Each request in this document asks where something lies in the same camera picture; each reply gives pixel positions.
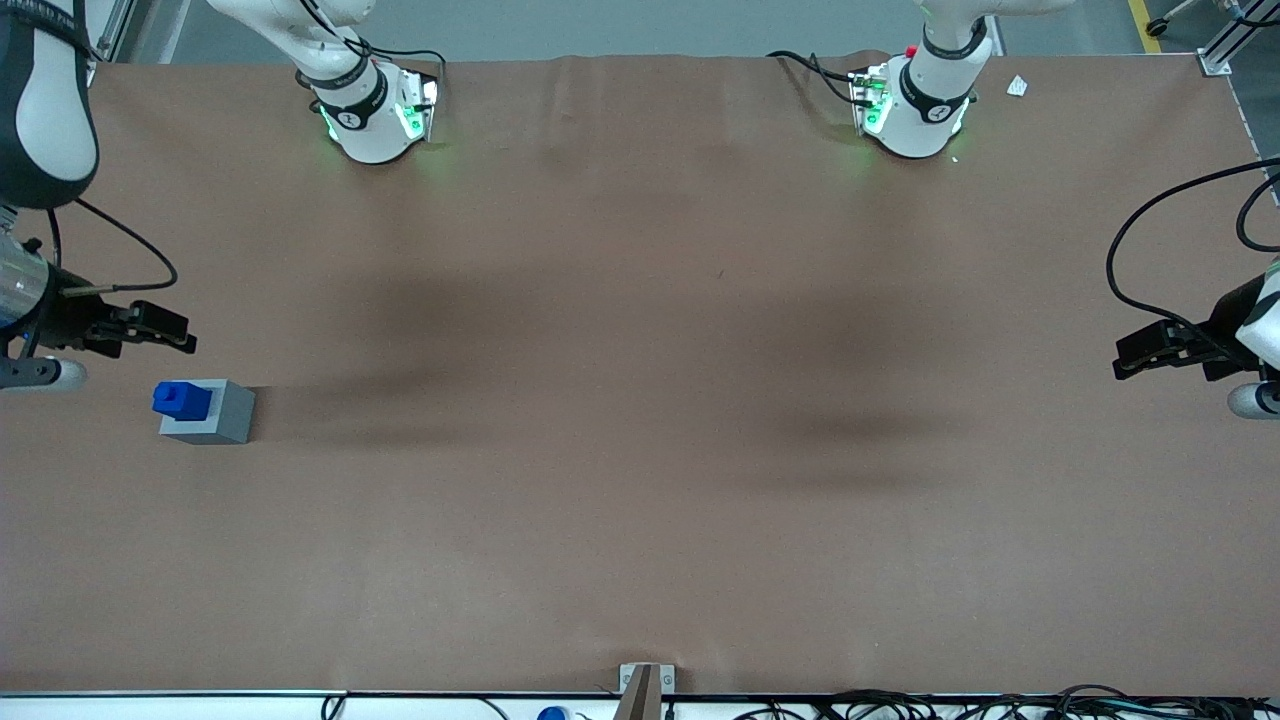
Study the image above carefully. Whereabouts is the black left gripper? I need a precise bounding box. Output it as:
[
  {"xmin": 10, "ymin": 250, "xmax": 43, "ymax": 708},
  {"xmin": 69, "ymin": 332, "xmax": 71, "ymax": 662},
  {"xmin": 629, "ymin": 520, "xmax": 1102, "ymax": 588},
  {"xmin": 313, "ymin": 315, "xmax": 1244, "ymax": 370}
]
[{"xmin": 1112, "ymin": 274, "xmax": 1267, "ymax": 383}]

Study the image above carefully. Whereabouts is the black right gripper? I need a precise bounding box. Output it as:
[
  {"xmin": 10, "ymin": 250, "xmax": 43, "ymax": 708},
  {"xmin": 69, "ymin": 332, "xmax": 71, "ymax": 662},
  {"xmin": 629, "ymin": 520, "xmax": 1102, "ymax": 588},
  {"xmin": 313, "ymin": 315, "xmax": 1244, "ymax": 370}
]
[{"xmin": 30, "ymin": 262, "xmax": 199, "ymax": 359}]

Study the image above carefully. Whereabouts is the blue plastic part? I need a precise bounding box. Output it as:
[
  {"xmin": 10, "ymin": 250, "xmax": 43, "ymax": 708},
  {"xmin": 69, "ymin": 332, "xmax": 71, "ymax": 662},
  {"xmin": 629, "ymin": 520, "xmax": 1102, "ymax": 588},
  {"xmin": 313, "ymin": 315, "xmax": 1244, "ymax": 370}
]
[{"xmin": 152, "ymin": 381, "xmax": 214, "ymax": 422}]

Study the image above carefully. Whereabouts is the gray square base block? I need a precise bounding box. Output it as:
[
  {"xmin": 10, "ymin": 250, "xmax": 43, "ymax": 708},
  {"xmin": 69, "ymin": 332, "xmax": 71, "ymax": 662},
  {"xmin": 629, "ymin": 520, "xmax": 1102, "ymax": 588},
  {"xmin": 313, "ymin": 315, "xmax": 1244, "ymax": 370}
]
[{"xmin": 159, "ymin": 379, "xmax": 257, "ymax": 445}]

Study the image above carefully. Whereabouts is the black caster wheel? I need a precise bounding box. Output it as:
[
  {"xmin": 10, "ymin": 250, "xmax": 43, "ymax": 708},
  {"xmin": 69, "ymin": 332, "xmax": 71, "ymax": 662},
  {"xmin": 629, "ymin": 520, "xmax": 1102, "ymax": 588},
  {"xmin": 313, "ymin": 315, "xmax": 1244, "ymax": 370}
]
[{"xmin": 1145, "ymin": 0, "xmax": 1201, "ymax": 39}]

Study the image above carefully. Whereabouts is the brown table mat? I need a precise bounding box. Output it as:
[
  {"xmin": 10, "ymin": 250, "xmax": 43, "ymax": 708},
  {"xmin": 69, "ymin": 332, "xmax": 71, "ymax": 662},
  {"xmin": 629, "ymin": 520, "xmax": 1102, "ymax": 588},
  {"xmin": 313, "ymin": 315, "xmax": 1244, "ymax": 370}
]
[{"xmin": 0, "ymin": 52, "xmax": 1280, "ymax": 697}]

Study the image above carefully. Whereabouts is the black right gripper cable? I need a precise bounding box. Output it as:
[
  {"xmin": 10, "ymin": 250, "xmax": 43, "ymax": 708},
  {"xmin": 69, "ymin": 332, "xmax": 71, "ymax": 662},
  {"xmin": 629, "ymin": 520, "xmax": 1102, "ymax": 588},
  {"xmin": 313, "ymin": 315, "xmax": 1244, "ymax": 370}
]
[{"xmin": 45, "ymin": 197, "xmax": 180, "ymax": 297}]

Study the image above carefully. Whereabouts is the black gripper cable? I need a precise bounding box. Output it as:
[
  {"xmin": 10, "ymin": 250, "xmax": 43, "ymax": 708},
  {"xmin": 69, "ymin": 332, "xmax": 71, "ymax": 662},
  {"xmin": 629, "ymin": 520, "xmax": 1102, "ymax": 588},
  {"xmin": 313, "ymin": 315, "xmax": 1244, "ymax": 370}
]
[
  {"xmin": 1105, "ymin": 157, "xmax": 1280, "ymax": 346},
  {"xmin": 45, "ymin": 197, "xmax": 180, "ymax": 297}
]

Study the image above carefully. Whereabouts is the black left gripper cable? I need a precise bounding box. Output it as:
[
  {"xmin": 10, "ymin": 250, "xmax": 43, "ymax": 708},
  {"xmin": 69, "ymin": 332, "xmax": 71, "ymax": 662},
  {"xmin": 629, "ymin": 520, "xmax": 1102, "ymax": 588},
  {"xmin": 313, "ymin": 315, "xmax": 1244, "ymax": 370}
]
[{"xmin": 1105, "ymin": 157, "xmax": 1280, "ymax": 346}]

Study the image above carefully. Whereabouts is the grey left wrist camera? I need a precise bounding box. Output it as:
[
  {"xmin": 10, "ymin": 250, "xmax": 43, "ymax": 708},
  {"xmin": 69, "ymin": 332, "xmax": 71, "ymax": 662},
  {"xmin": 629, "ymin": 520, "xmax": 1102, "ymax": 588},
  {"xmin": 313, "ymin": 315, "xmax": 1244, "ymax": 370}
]
[{"xmin": 1228, "ymin": 380, "xmax": 1280, "ymax": 420}]

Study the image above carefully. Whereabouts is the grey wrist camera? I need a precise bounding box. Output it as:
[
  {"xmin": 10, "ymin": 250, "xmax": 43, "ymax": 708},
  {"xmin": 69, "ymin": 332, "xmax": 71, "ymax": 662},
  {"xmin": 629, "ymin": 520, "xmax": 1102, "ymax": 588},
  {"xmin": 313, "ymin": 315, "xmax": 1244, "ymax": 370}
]
[
  {"xmin": 0, "ymin": 355, "xmax": 88, "ymax": 394},
  {"xmin": 1228, "ymin": 380, "xmax": 1280, "ymax": 420}
]

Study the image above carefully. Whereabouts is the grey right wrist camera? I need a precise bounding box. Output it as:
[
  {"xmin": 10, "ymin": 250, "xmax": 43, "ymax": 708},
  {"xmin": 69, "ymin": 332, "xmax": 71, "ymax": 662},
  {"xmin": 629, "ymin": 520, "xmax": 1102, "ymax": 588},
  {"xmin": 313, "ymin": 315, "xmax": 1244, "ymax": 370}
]
[{"xmin": 0, "ymin": 355, "xmax": 88, "ymax": 394}]

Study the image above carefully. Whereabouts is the black cable loop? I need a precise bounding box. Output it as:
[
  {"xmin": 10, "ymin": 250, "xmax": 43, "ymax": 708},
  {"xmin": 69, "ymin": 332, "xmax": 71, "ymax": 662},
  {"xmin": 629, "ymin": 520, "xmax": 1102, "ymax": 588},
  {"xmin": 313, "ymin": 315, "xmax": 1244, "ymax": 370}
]
[{"xmin": 1236, "ymin": 178, "xmax": 1280, "ymax": 253}]

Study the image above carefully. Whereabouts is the aluminium frame profile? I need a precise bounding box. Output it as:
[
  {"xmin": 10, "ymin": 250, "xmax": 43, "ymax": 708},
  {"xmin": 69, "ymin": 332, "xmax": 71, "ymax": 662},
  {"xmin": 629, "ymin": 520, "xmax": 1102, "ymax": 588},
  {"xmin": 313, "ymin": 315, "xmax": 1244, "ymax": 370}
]
[
  {"xmin": 75, "ymin": 0, "xmax": 136, "ymax": 89},
  {"xmin": 1198, "ymin": 0, "xmax": 1280, "ymax": 77}
]

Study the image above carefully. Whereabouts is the black right arm base cable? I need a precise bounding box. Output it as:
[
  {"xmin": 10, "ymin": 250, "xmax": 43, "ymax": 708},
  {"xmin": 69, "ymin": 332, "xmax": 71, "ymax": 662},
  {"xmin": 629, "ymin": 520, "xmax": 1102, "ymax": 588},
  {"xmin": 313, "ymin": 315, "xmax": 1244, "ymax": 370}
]
[{"xmin": 312, "ymin": 0, "xmax": 447, "ymax": 96}]

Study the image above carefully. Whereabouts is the black arm base cable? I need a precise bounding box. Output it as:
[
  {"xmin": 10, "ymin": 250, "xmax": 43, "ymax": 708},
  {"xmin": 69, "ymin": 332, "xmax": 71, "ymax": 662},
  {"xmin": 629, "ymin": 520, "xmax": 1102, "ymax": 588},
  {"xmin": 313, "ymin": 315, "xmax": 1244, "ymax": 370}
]
[
  {"xmin": 312, "ymin": 0, "xmax": 447, "ymax": 96},
  {"xmin": 767, "ymin": 50, "xmax": 863, "ymax": 107}
]

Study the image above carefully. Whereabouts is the black left arm base cable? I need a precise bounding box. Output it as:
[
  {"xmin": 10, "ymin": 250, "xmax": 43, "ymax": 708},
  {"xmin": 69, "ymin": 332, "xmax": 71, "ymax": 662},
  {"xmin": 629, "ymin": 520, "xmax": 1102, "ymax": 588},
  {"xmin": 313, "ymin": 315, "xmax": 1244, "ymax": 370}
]
[{"xmin": 767, "ymin": 50, "xmax": 863, "ymax": 107}]

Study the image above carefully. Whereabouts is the black cable bundle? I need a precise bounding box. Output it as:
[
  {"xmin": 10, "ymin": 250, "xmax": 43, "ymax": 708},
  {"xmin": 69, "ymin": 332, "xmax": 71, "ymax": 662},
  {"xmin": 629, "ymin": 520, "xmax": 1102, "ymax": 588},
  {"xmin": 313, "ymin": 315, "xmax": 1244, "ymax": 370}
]
[{"xmin": 735, "ymin": 685, "xmax": 1280, "ymax": 720}]

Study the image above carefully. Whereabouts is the metal bracket with post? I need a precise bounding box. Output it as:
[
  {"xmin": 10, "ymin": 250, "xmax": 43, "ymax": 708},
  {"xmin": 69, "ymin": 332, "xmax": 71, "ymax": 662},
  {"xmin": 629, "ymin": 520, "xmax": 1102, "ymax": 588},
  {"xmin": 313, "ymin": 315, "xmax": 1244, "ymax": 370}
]
[{"xmin": 615, "ymin": 663, "xmax": 676, "ymax": 720}]

